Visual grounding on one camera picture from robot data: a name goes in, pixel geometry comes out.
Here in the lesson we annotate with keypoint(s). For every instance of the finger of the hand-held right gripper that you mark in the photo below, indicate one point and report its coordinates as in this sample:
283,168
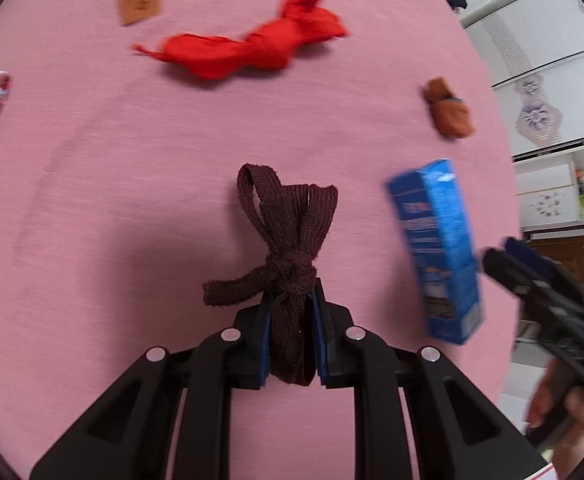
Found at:
507,272
547,272

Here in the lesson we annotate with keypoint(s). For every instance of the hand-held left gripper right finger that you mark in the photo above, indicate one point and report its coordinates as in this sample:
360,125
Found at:
320,340

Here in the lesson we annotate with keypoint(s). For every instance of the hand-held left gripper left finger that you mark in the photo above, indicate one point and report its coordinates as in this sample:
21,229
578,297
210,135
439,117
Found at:
266,340

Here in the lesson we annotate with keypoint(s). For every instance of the blue cardboard box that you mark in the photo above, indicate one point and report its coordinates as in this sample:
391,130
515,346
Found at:
437,240

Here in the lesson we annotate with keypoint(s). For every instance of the dark brown knotted cloth strip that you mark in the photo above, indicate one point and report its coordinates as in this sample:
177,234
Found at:
292,240

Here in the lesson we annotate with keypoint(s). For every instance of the brown wooden cabinet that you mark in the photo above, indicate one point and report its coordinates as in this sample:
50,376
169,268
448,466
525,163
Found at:
577,255

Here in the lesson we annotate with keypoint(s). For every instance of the white cabinet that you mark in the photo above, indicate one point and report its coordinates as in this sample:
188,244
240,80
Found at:
547,195

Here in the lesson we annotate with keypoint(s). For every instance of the orange brown cloth bundle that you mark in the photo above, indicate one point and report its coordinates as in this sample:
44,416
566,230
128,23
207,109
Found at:
452,115

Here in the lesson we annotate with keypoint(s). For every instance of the white floral sliding wardrobe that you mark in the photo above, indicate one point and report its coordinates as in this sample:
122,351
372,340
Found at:
537,85

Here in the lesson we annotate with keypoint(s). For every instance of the red knotted cloth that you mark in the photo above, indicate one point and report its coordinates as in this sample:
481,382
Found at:
252,50

